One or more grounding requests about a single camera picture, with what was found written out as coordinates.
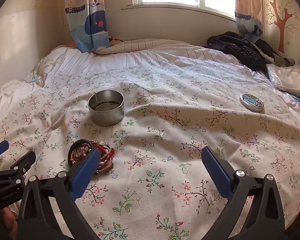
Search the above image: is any clear plastic bag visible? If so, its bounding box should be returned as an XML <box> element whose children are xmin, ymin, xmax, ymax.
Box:
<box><xmin>266</xmin><ymin>64</ymin><xmax>300</xmax><ymax>98</ymax></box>

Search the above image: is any floral bed sheet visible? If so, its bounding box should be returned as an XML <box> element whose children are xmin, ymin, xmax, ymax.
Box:
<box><xmin>0</xmin><ymin>66</ymin><xmax>300</xmax><ymax>240</ymax></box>

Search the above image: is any pile of mixed bracelets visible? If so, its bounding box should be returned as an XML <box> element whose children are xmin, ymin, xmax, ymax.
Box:
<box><xmin>67</xmin><ymin>139</ymin><xmax>115</xmax><ymax>173</ymax></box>

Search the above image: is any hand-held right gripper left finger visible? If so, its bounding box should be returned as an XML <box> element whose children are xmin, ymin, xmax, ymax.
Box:
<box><xmin>16</xmin><ymin>147</ymin><xmax>102</xmax><ymax>240</ymax></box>

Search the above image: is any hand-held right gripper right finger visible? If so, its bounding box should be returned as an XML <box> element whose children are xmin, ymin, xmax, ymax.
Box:
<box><xmin>201</xmin><ymin>146</ymin><xmax>287</xmax><ymax>240</ymax></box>

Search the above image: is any black puffer jacket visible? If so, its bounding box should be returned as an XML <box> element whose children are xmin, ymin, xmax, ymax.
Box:
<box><xmin>206</xmin><ymin>31</ymin><xmax>297</xmax><ymax>72</ymax></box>

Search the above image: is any round tin lid blue print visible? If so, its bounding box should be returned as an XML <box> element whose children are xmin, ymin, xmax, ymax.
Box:
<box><xmin>239</xmin><ymin>93</ymin><xmax>264</xmax><ymax>113</ymax></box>

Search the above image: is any brown tree wall sticker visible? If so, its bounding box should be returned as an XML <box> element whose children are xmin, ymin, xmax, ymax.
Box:
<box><xmin>266</xmin><ymin>0</ymin><xmax>300</xmax><ymax>53</ymax></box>

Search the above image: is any whale print curtain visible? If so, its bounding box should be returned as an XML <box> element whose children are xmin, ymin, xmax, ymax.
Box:
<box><xmin>65</xmin><ymin>0</ymin><xmax>111</xmax><ymax>53</ymax></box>

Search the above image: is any boat print curtain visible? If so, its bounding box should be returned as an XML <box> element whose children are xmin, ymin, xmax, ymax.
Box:
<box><xmin>234</xmin><ymin>0</ymin><xmax>264</xmax><ymax>42</ymax></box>

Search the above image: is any round metal tin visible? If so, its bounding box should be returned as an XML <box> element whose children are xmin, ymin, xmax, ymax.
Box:
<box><xmin>87</xmin><ymin>90</ymin><xmax>125</xmax><ymax>127</ymax></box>

